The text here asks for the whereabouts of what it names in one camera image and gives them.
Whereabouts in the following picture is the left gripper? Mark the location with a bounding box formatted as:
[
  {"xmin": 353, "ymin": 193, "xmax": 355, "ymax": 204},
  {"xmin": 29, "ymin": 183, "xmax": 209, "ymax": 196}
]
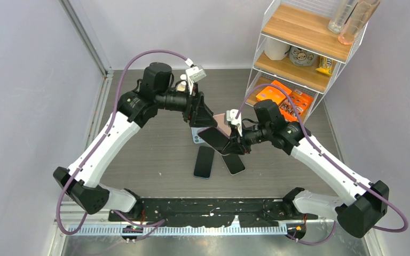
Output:
[{"xmin": 156, "ymin": 82, "xmax": 218, "ymax": 127}]

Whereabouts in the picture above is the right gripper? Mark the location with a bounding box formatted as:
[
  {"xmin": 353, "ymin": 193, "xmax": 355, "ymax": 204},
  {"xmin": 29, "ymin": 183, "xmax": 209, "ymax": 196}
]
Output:
[{"xmin": 223, "ymin": 122, "xmax": 271, "ymax": 156}]

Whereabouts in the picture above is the pink phone case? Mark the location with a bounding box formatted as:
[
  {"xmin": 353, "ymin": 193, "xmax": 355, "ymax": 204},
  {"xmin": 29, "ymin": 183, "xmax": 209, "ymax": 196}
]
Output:
[{"xmin": 214, "ymin": 113, "xmax": 232, "ymax": 138}]

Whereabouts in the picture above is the black smartphone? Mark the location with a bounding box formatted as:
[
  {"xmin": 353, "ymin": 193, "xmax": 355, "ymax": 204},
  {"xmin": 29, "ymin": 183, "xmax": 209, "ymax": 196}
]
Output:
[{"xmin": 222, "ymin": 154, "xmax": 246, "ymax": 175}]

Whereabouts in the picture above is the dark phone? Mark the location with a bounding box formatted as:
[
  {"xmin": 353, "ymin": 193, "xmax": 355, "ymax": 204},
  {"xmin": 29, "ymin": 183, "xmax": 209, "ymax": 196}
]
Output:
[{"xmin": 198, "ymin": 127, "xmax": 230, "ymax": 156}]

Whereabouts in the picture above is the light blue phone case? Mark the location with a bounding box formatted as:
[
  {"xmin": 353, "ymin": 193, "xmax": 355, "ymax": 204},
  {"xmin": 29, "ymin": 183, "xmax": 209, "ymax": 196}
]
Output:
[{"xmin": 191, "ymin": 127, "xmax": 204, "ymax": 144}]

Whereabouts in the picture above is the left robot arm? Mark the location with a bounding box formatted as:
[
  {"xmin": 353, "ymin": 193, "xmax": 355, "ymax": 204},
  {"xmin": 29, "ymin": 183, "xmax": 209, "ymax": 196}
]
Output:
[{"xmin": 53, "ymin": 62, "xmax": 217, "ymax": 221}]

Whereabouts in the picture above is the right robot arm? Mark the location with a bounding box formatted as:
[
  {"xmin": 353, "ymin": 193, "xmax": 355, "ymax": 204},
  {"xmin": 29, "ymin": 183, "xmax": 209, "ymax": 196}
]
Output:
[{"xmin": 223, "ymin": 100, "xmax": 390, "ymax": 238}]

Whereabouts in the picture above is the cream lotion pump bottle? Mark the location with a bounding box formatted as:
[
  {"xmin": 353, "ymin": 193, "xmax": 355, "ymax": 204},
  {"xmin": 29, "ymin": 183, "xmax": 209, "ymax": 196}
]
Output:
[{"xmin": 175, "ymin": 74, "xmax": 188, "ymax": 92}]

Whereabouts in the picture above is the orange cardboard box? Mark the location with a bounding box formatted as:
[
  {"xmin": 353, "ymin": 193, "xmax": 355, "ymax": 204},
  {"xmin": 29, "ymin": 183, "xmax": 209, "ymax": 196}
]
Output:
[{"xmin": 279, "ymin": 89, "xmax": 314, "ymax": 122}]

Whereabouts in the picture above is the white paper roll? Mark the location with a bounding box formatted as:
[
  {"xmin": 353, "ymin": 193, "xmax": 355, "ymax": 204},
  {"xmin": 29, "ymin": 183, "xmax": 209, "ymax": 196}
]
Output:
[{"xmin": 264, "ymin": 37, "xmax": 290, "ymax": 61}]

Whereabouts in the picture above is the cartoon printed tin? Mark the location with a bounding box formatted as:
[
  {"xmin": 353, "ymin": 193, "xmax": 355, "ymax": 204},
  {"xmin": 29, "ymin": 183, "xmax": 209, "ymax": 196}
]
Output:
[{"xmin": 289, "ymin": 46, "xmax": 319, "ymax": 67}]

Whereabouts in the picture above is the yellow snack packet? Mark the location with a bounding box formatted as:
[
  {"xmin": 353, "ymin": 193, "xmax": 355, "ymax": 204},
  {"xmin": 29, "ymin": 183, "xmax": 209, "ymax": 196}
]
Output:
[{"xmin": 316, "ymin": 56, "xmax": 333, "ymax": 76}]

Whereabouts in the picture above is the clear plastic bottle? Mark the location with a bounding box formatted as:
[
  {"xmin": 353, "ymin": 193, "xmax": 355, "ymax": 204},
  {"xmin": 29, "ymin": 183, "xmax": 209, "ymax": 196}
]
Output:
[{"xmin": 327, "ymin": 0, "xmax": 358, "ymax": 34}]

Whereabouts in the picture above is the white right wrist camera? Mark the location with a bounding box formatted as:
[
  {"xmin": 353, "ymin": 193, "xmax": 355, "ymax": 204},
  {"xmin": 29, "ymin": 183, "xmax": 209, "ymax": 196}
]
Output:
[{"xmin": 224, "ymin": 109, "xmax": 243, "ymax": 138}]

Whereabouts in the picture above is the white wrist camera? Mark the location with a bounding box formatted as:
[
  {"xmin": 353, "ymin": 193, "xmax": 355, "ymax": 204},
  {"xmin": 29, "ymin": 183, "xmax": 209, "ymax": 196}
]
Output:
[
  {"xmin": 185, "ymin": 58, "xmax": 206, "ymax": 95},
  {"xmin": 224, "ymin": 109, "xmax": 243, "ymax": 138}
]

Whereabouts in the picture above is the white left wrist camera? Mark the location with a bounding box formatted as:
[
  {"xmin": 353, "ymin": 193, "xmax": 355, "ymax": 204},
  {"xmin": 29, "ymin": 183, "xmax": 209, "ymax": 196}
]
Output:
[{"xmin": 185, "ymin": 58, "xmax": 206, "ymax": 95}]

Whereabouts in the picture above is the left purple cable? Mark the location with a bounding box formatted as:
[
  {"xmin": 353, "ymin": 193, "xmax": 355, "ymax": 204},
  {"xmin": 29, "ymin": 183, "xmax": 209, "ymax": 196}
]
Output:
[{"xmin": 56, "ymin": 49, "xmax": 195, "ymax": 244}]

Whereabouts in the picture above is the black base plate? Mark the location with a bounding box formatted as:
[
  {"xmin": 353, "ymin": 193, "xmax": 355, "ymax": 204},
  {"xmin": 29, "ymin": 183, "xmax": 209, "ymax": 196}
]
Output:
[{"xmin": 124, "ymin": 198, "xmax": 318, "ymax": 228}]

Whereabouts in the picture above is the white wire shelf rack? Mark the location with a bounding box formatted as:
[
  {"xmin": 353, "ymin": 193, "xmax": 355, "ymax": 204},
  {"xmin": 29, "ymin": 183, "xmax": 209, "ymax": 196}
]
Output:
[{"xmin": 246, "ymin": 1, "xmax": 366, "ymax": 121}]

